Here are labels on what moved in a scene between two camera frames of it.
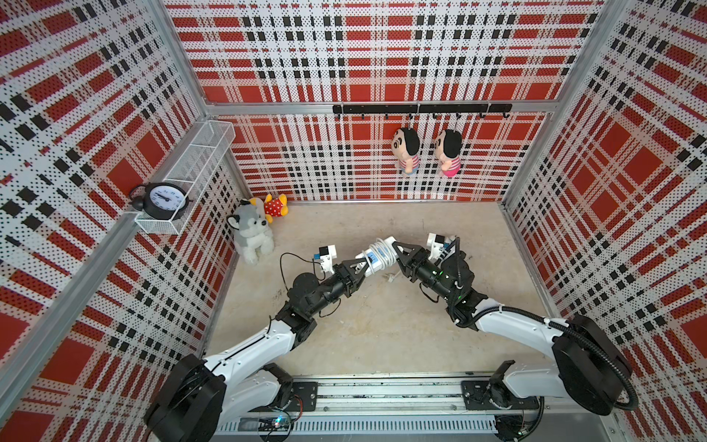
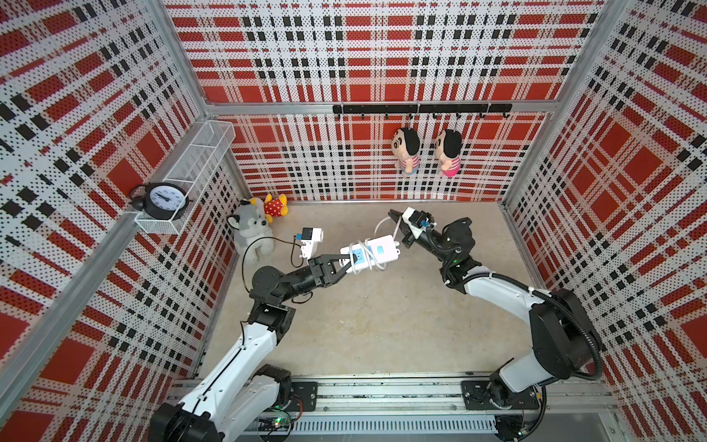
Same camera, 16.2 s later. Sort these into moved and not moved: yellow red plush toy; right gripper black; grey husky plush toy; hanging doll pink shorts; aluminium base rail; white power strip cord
Moved: white power strip cord; right gripper black
Not moved: aluminium base rail; grey husky plush toy; hanging doll pink shorts; yellow red plush toy
